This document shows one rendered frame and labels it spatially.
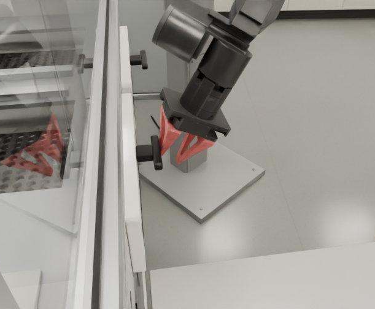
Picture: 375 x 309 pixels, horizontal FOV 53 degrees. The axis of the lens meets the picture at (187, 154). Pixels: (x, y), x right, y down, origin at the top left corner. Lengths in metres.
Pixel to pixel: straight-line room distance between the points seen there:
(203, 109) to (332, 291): 0.32
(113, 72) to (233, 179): 1.29
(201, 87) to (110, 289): 0.30
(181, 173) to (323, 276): 1.27
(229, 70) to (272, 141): 1.64
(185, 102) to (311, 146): 1.65
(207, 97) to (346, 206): 1.41
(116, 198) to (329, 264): 0.38
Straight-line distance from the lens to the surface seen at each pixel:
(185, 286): 0.58
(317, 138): 2.22
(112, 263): 0.33
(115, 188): 0.39
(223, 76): 0.51
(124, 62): 0.77
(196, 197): 1.71
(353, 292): 0.63
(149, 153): 0.55
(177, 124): 0.53
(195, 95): 0.52
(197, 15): 0.52
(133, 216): 0.44
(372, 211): 1.89
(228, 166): 1.87
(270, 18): 0.51
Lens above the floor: 1.26
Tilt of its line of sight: 39 degrees down
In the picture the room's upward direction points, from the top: straight up
